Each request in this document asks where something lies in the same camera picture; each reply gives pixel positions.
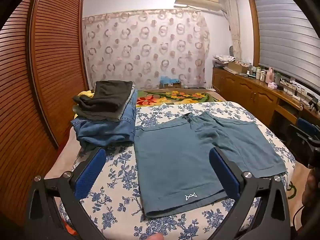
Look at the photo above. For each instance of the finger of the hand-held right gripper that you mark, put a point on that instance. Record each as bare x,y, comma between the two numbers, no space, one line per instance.
308,127

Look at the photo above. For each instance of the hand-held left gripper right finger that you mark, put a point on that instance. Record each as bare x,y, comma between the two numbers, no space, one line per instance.
223,172

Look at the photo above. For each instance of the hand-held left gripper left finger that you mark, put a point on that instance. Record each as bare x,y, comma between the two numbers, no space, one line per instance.
90,172

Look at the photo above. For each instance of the teal short pants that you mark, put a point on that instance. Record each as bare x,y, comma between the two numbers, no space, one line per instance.
170,160

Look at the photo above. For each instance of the dark green folded pants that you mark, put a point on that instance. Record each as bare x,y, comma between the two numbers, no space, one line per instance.
110,95

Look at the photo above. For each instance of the person's right hand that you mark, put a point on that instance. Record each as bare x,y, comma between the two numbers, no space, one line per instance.
312,185

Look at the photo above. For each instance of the pink bed blanket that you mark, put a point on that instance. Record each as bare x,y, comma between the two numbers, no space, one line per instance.
65,160

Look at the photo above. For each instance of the blue floral bedsheet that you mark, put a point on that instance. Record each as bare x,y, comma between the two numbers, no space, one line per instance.
120,180

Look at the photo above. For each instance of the blue denim jeans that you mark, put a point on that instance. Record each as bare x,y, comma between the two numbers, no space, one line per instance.
105,132

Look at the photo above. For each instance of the small pink box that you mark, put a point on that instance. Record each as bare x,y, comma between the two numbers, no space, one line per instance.
273,86

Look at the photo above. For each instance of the pink bottle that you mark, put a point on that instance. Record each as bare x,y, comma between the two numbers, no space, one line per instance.
270,75

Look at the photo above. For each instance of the wooden cabinet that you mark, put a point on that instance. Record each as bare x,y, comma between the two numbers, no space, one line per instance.
245,90

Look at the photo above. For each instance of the row of toiletry bottles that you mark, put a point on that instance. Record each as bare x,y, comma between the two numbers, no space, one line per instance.
257,73

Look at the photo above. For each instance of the yellow plush toy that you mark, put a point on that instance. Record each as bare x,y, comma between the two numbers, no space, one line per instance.
86,94

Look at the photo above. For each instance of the colourful flower blanket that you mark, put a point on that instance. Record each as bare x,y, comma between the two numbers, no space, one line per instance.
175,97

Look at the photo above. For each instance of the open cardboard box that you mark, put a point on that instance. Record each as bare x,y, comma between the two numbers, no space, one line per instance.
237,67

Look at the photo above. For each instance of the grey window blind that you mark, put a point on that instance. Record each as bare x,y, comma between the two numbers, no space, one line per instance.
287,35

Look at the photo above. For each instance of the cardboard box with blue plastic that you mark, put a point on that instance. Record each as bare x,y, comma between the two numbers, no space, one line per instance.
170,82

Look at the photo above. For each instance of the small desk fan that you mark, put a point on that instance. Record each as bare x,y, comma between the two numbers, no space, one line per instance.
232,50

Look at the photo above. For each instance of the patterned folded cloth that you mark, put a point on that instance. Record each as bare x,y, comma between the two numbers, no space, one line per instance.
223,58

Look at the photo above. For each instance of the wooden louvered wardrobe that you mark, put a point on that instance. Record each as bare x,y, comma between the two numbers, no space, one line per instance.
45,67

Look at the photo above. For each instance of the beige patterned curtain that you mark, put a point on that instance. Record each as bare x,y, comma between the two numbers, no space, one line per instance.
233,25

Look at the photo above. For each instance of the circle print sheer curtain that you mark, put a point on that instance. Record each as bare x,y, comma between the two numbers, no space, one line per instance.
150,50

